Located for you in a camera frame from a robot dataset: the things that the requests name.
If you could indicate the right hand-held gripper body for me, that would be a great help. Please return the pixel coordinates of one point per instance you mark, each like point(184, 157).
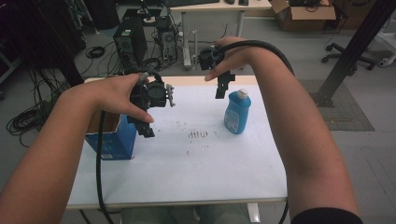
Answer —
point(210, 57)

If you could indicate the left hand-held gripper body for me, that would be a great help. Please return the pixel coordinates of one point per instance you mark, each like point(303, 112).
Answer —
point(152, 93)

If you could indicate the blue bottle with white cap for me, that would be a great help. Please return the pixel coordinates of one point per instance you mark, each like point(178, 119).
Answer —
point(237, 112)

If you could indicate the blue cardboard box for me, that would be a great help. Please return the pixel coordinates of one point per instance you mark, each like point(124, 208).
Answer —
point(118, 140)

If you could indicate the person's right hand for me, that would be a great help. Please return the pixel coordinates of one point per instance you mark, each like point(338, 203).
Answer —
point(239, 54)

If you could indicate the person's left hand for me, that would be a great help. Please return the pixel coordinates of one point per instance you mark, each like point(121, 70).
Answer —
point(106, 93)

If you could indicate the small grey computer tower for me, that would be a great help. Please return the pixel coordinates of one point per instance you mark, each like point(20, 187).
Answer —
point(167, 39)

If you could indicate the wooden desk with white legs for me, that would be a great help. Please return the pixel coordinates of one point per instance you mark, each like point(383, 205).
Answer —
point(214, 6)

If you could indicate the large black computer tower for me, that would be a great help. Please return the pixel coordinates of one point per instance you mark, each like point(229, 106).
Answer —
point(129, 43)

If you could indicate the black keyboard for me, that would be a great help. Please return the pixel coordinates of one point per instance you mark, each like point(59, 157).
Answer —
point(191, 2)

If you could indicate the black computer mouse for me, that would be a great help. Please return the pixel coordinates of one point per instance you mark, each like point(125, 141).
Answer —
point(229, 1)

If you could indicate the white table mat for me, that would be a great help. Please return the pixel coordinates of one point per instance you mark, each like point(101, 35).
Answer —
point(193, 165)

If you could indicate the brown cardboard box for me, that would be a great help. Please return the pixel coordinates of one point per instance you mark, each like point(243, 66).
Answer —
point(303, 17)

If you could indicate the grey floor mat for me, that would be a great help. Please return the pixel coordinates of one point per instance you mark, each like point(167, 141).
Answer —
point(342, 115)

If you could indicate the black office chair base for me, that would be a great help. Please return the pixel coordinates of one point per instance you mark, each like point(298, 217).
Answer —
point(347, 56)

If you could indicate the white table leg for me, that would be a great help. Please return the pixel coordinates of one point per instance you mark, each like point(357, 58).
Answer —
point(253, 213)

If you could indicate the black metal post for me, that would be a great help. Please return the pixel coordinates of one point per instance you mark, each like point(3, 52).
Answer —
point(355, 46)

